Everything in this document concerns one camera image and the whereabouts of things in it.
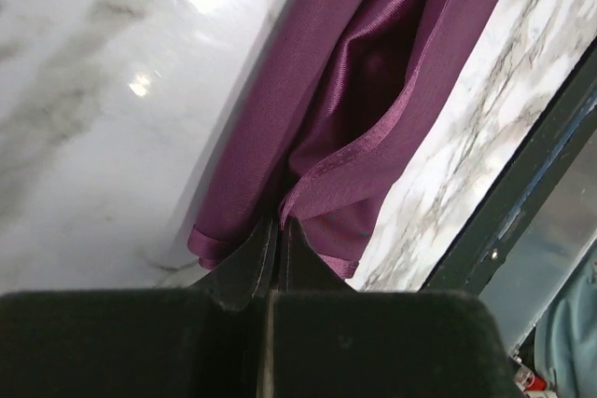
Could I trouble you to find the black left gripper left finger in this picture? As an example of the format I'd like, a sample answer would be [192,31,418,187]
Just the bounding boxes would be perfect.
[1,218,278,397]

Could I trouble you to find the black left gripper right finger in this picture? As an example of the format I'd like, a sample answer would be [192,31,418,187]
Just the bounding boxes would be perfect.
[268,220,516,397]

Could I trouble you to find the purple satin napkin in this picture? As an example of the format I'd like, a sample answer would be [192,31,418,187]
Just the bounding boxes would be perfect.
[187,0,498,279]

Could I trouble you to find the light blue cloth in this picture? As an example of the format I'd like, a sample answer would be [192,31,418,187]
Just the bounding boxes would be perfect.
[535,268,596,397]

